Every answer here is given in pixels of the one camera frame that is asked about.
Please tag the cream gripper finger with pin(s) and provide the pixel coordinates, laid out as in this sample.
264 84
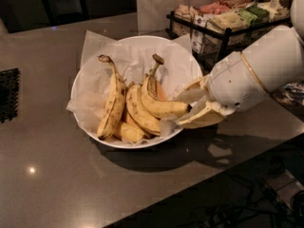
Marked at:
194 91
204 113

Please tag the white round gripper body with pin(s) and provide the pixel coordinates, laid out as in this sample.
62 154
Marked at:
236 80

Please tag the spotted yellow banana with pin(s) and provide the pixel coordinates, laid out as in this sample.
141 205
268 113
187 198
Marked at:
114 105

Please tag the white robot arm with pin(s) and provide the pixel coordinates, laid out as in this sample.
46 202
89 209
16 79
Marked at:
277 57

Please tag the white bowl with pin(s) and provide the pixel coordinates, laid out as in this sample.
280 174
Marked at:
149 139

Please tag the yellow banana bottom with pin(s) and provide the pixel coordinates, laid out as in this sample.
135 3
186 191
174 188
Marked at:
127 132

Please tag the white paper liner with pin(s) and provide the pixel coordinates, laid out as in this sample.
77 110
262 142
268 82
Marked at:
133 58

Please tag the white packet boxes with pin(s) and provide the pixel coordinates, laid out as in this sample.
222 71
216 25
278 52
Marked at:
192 15

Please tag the green packet stack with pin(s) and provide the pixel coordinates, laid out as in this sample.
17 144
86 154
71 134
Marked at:
254 15

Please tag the pink packet stack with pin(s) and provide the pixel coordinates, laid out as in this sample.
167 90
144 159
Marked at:
214 8

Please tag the black grid vent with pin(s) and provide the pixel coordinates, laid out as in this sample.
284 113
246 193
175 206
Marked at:
9 89

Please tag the black wire rack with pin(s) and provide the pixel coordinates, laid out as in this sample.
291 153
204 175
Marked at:
208 60

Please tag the black chair frame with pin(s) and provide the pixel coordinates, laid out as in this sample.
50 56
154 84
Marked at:
61 12

